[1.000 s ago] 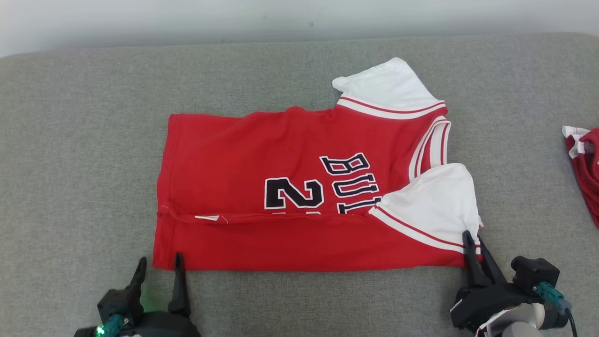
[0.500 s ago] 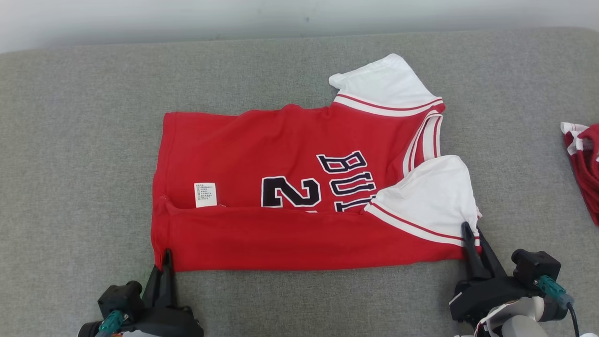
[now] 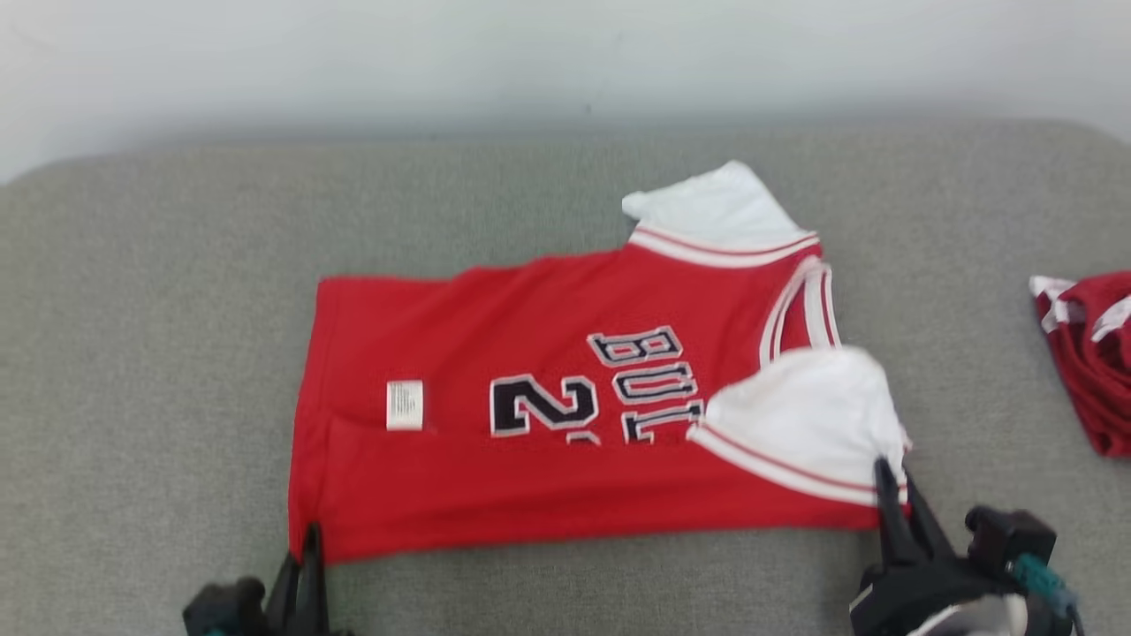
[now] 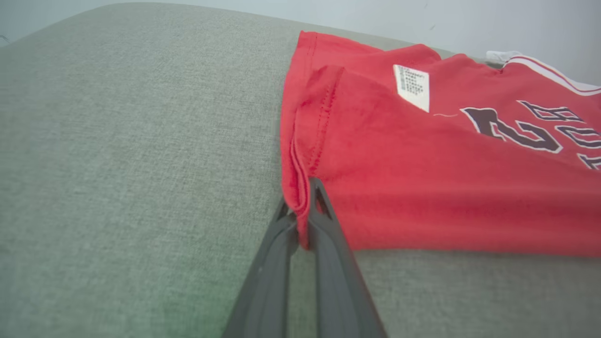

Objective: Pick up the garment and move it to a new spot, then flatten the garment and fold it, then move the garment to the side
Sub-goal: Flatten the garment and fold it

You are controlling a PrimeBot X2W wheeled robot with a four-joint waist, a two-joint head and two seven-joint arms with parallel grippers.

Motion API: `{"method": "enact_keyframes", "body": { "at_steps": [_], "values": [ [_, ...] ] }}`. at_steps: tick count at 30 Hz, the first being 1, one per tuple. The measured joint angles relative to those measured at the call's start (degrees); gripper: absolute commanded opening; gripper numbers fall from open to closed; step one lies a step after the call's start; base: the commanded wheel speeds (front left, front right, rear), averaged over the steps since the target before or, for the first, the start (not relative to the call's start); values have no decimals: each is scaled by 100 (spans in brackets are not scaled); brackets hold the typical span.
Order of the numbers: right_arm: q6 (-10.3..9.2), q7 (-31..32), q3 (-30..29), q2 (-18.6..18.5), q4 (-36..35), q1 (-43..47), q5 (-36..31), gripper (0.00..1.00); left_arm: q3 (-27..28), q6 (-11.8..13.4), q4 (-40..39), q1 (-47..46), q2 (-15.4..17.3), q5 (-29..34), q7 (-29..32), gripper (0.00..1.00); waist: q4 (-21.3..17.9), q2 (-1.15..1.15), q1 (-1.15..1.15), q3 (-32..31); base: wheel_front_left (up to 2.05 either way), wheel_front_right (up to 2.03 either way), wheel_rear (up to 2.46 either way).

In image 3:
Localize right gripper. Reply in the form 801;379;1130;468
850;458;1061;636

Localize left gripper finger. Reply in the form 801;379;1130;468
302;523;330;636
263;552;303;636

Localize red basketball jersey white sleeves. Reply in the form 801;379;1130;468
287;159;913;566

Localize red shorts white stripe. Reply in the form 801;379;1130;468
1029;269;1131;458

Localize grey fabric sofa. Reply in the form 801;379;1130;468
0;119;1131;636

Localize teal cable connector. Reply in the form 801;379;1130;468
1010;552;1079;615

